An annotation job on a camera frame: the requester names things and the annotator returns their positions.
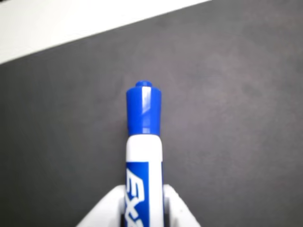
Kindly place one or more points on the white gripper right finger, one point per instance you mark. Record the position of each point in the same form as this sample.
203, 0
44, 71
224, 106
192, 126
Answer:
177, 210

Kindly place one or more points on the dark grey WOWROBO mat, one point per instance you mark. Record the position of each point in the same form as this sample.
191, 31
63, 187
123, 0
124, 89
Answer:
225, 118

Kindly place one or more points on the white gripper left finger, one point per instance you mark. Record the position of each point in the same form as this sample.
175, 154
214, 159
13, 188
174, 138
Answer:
106, 210

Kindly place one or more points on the blue dry-erase marker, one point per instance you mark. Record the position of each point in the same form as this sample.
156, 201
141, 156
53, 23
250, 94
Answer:
144, 146

